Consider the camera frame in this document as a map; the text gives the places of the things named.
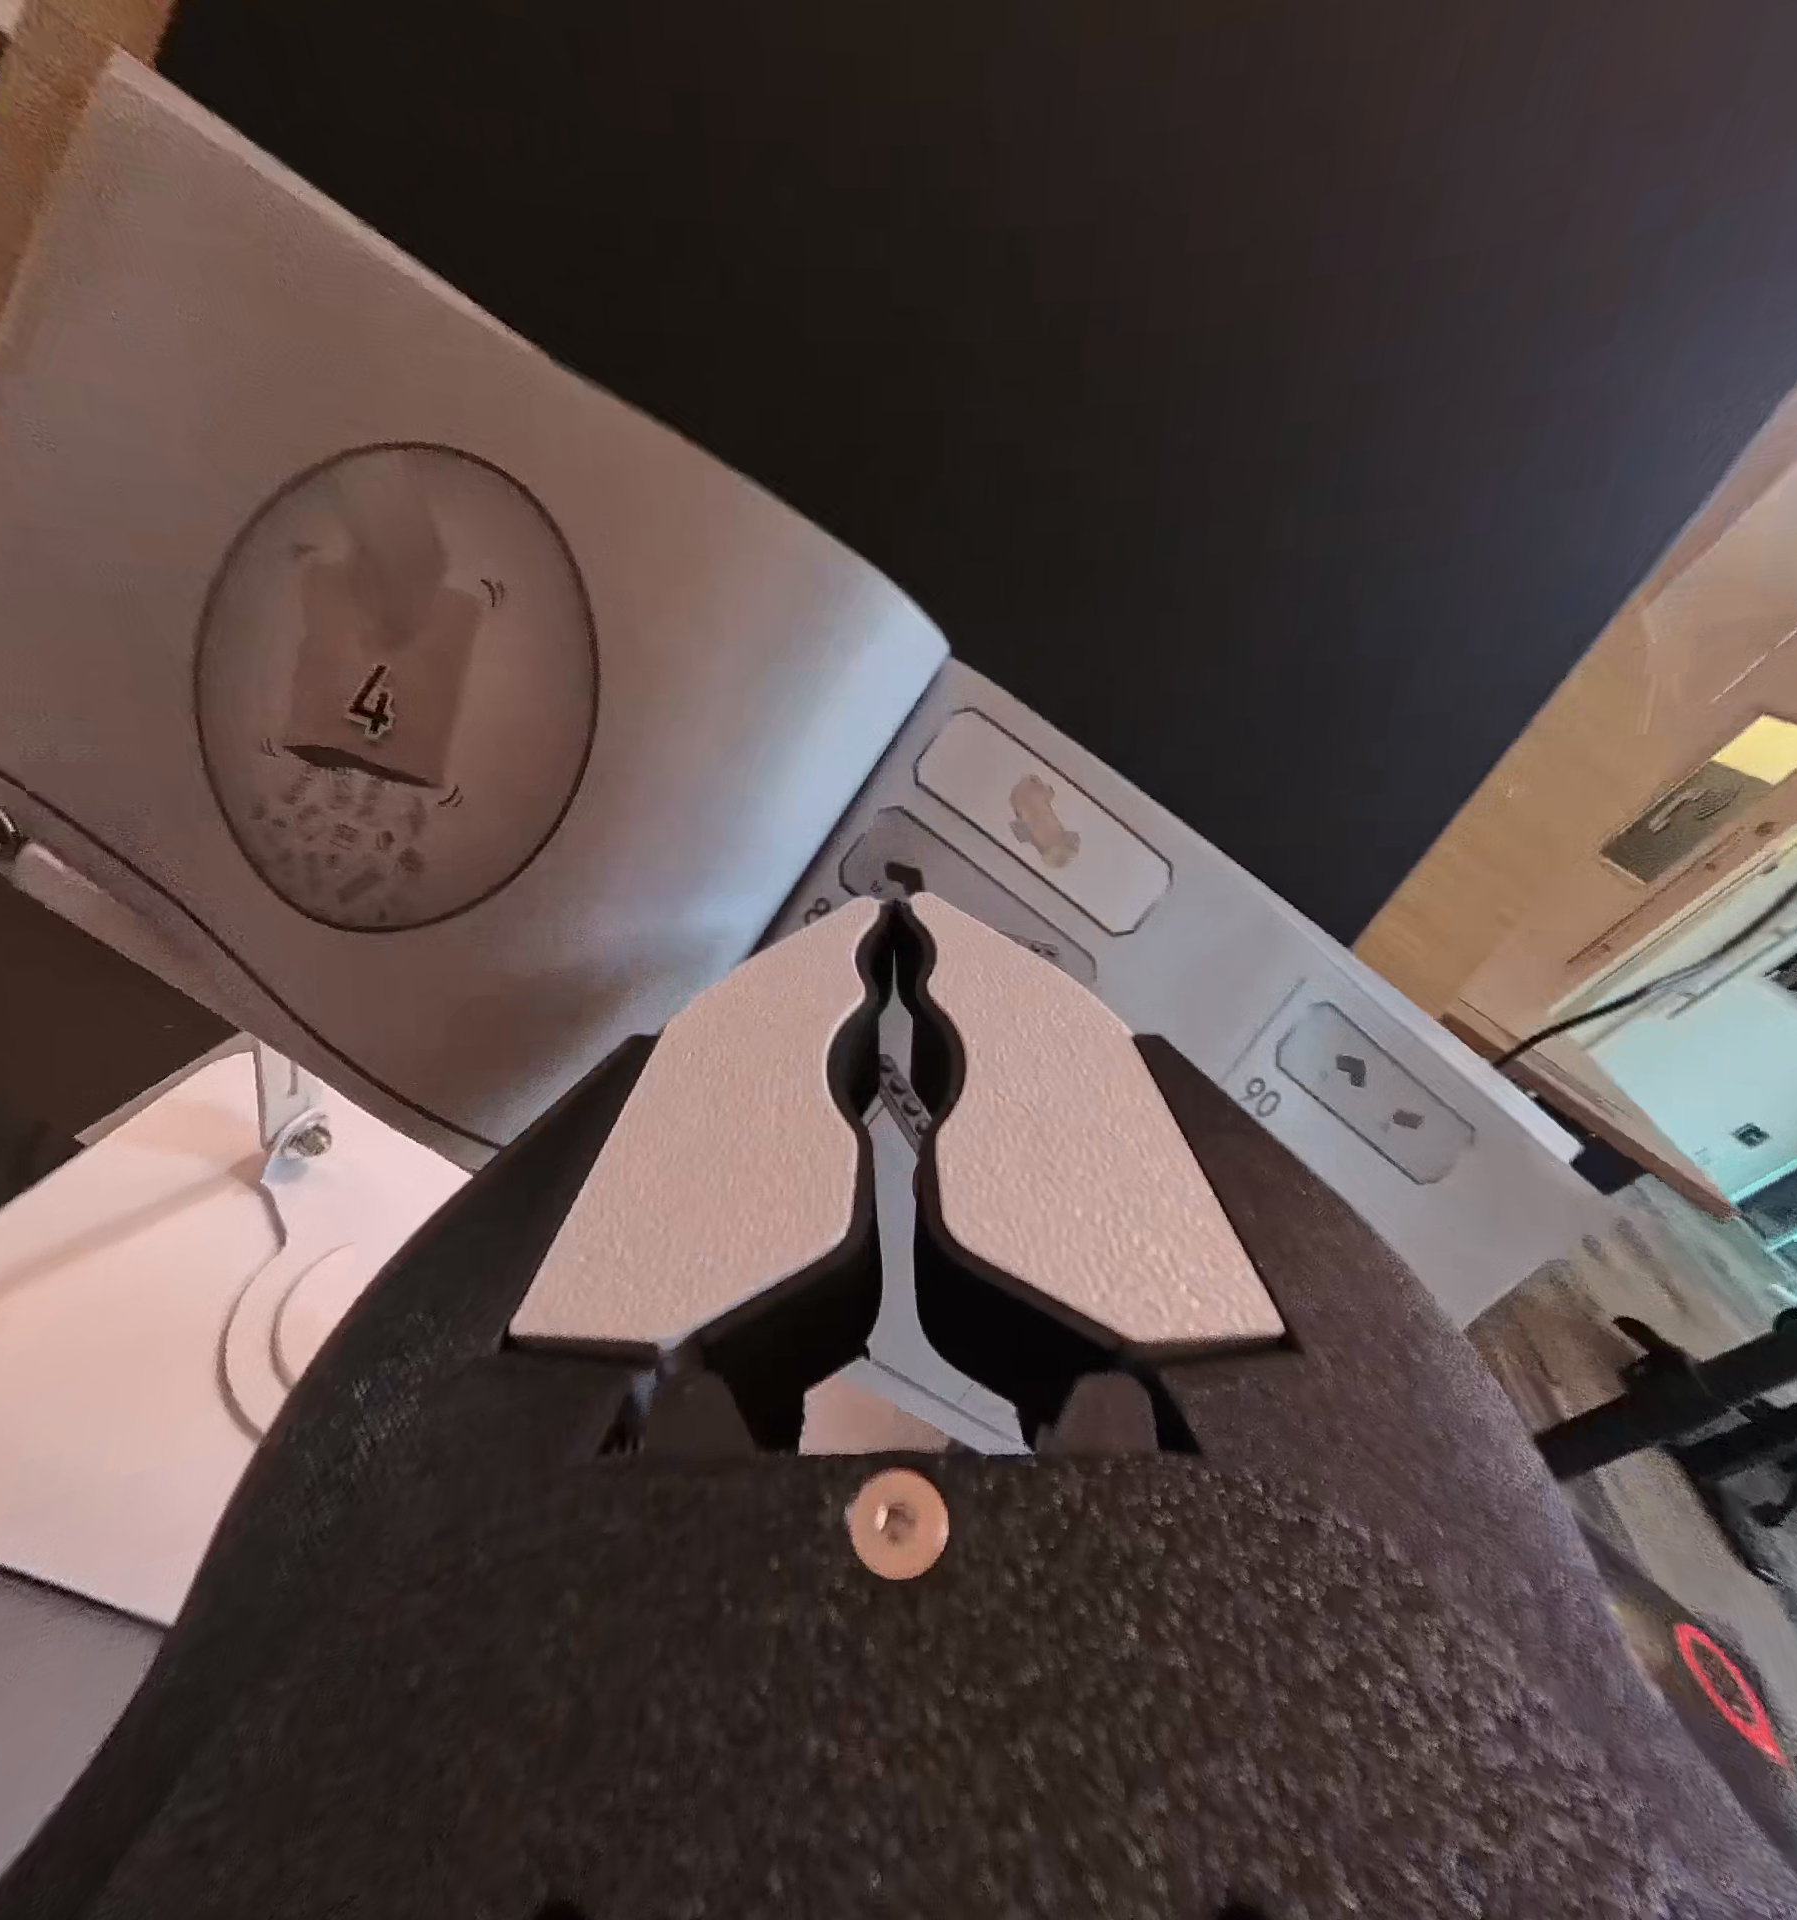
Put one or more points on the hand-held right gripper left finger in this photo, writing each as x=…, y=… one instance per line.
x=716, y=1170

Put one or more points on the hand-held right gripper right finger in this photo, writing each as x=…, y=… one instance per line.
x=1092, y=1186

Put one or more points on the lego instruction booklet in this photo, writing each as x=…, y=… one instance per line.
x=538, y=376

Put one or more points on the white book stand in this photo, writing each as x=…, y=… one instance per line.
x=87, y=1351

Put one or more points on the black panel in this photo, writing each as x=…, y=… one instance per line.
x=1138, y=300

